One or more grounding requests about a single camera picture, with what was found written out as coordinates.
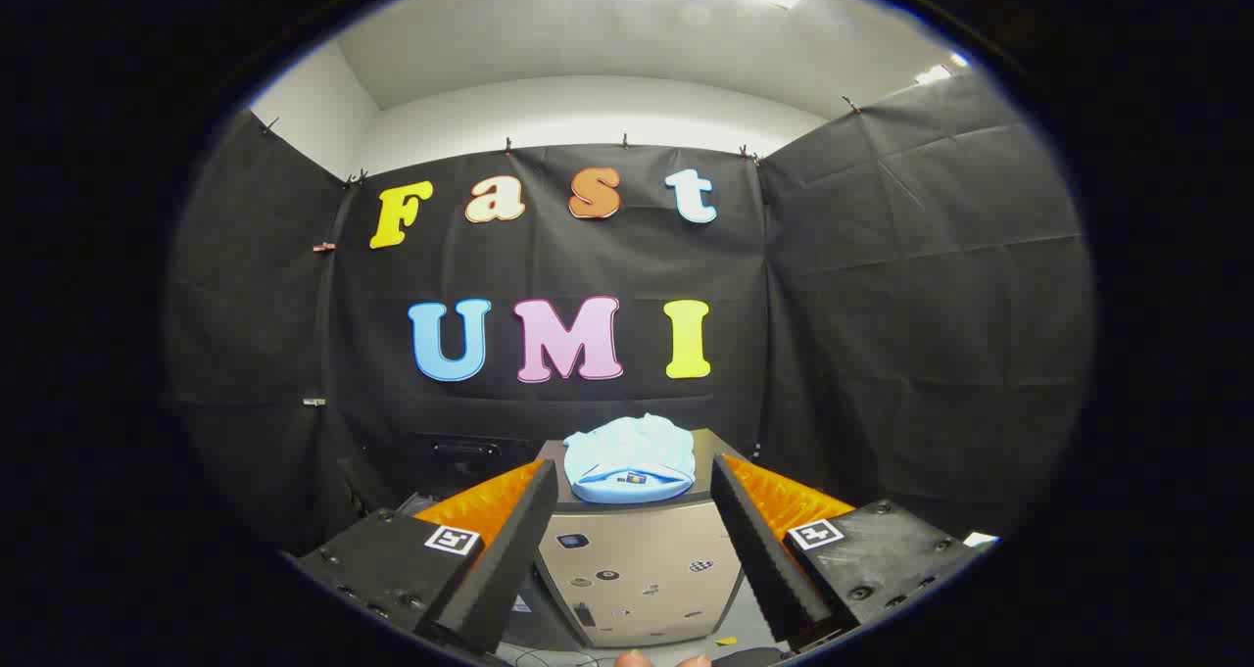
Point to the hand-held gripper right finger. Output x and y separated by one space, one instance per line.
759 559

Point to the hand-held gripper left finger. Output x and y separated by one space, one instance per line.
509 559

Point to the tinted washing machine lid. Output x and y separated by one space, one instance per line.
470 456

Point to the light blue shirt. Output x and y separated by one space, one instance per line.
627 456

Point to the beige cabinet with grey top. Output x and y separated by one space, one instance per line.
647 549

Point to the white paper sheet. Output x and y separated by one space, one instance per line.
980 539

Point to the black backdrop cloth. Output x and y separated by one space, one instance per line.
882 285

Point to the small ceiling light panel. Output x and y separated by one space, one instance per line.
936 72

